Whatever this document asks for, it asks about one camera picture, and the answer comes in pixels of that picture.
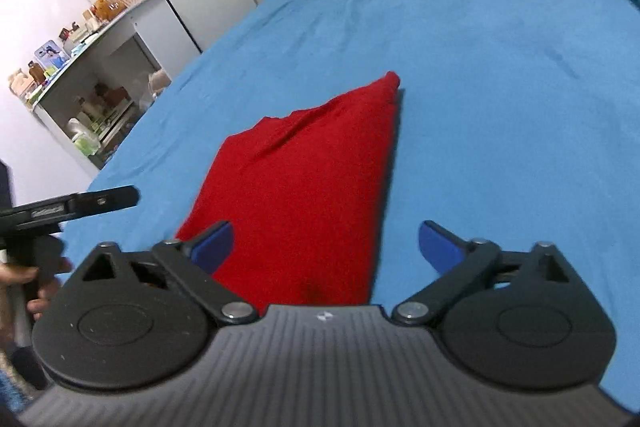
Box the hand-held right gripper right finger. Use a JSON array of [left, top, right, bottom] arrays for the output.
[[390, 220, 581, 327]]

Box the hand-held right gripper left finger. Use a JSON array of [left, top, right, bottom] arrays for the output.
[[80, 221, 260, 327]]

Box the red knit sweater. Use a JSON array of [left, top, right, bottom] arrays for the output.
[[175, 71, 402, 315]]

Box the brown plush toy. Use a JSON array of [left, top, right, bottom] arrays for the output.
[[94, 0, 127, 22]]

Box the pale cloth bundle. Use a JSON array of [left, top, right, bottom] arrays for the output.
[[146, 68, 172, 98]]

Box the white shelf unit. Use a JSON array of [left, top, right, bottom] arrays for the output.
[[7, 0, 167, 171]]

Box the person's left hand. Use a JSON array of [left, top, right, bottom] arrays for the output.
[[0, 257, 74, 324]]

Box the blue fuzzy rug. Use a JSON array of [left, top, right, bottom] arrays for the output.
[[0, 369, 32, 414]]

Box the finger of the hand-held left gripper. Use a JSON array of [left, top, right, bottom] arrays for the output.
[[65, 185, 141, 215]]

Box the blue picture tin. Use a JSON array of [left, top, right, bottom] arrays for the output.
[[34, 41, 69, 71]]

